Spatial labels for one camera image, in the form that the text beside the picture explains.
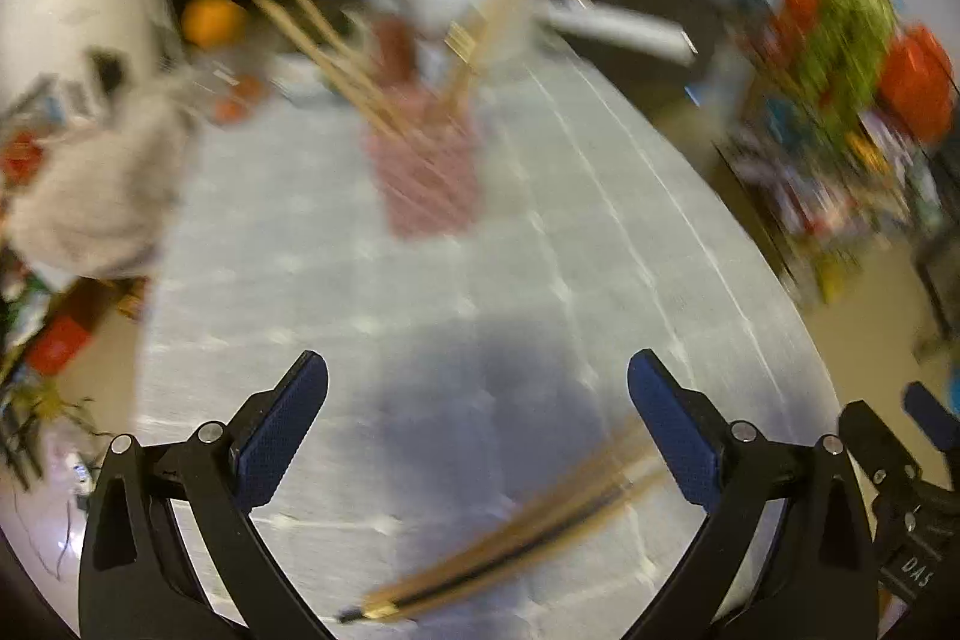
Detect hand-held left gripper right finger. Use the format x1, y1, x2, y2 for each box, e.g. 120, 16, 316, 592
626, 349, 878, 640

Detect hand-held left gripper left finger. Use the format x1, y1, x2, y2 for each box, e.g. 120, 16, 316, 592
79, 350, 330, 640

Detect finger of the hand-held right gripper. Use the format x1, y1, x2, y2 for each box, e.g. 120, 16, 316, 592
902, 382, 960, 455
838, 400, 914, 500

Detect pile of wooden chopsticks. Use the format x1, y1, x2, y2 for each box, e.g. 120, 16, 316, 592
364, 434, 670, 618

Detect black chopstick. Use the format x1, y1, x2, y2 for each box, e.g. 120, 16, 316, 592
337, 452, 662, 624

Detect pink utensil holder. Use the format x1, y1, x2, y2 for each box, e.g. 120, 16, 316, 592
363, 89, 482, 241

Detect wooden chopstick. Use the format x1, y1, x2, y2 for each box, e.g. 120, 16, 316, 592
250, 0, 410, 142
283, 0, 413, 127

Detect black chair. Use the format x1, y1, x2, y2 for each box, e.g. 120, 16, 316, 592
910, 158, 960, 342

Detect grey checkered tablecloth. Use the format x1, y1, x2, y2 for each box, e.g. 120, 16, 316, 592
135, 38, 842, 640

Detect red box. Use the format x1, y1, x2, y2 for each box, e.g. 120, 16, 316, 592
28, 313, 92, 376

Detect floral cloth over side table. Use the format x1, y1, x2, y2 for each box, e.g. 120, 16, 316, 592
10, 76, 200, 279

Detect red plastic bags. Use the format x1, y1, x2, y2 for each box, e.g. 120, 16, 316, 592
771, 0, 955, 145

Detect clear jar of small oranges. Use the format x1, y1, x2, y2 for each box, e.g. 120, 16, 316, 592
187, 53, 275, 125

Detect tall red spice jar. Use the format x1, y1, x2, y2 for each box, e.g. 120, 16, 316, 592
374, 16, 415, 84

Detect green long beans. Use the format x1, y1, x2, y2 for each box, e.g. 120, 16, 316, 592
793, 0, 902, 118

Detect orange fruit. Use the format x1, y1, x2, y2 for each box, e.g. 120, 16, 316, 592
181, 0, 249, 49

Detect black floor cables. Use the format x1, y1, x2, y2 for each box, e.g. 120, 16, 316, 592
0, 376, 100, 582

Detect black wire rack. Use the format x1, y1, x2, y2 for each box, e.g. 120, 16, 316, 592
712, 32, 960, 305

